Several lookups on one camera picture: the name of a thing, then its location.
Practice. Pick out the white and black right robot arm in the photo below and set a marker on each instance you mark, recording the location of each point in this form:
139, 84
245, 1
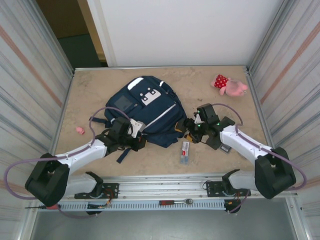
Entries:
240, 142

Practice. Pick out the small pink eraser figure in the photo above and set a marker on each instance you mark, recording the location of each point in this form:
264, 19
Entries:
80, 130

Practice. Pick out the plain black book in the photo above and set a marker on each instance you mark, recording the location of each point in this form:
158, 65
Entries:
213, 143

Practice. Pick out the pink plush toy red dress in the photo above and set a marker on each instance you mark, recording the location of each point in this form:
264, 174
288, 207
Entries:
230, 86

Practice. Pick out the small dark calculator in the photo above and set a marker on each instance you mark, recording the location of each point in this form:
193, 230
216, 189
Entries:
225, 149

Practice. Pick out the thin aluminium table edge rail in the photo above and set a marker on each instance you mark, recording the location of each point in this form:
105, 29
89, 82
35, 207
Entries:
160, 67

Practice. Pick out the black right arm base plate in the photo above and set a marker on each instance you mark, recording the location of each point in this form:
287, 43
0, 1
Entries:
213, 188

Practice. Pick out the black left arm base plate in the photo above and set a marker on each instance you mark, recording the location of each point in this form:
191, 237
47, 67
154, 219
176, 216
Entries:
111, 191

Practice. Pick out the navy blue backpack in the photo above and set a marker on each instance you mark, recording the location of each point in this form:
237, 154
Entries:
150, 112

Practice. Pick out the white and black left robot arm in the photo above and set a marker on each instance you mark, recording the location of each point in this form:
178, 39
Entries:
80, 156

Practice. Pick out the aluminium frame rail with grooves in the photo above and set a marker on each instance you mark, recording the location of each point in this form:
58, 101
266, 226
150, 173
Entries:
162, 186

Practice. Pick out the clear pack with red label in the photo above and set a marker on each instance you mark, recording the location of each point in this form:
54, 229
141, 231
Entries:
184, 153

